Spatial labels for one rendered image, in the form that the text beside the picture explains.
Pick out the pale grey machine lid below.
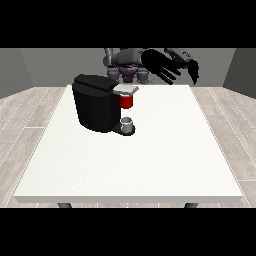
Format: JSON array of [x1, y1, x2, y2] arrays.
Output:
[[112, 83, 140, 96]]

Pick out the grey robot trunk purple rings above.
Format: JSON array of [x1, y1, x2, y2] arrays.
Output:
[[106, 64, 150, 85]]

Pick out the small grey cup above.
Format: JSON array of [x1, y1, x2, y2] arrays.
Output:
[[120, 116, 135, 133]]

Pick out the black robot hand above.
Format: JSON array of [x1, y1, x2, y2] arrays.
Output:
[[141, 48, 183, 86], [185, 59, 200, 86]]

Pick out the red pod holder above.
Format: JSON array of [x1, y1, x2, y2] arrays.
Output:
[[119, 93, 135, 110]]

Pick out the black coffee machine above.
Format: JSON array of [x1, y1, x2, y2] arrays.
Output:
[[71, 73, 136, 136]]

